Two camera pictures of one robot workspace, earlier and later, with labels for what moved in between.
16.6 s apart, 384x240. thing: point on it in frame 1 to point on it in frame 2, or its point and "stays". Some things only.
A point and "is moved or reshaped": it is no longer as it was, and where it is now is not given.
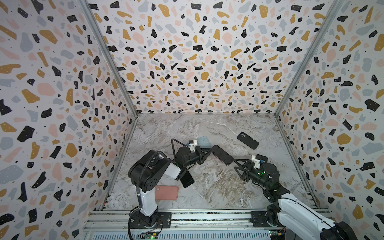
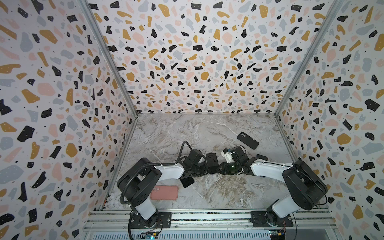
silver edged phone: [187, 179] stays
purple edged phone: [222, 155] is moved or reshaped
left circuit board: [149, 235] stays
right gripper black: [246, 167] to [229, 167]
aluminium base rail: [186, 224] stays
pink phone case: [166, 192] stays
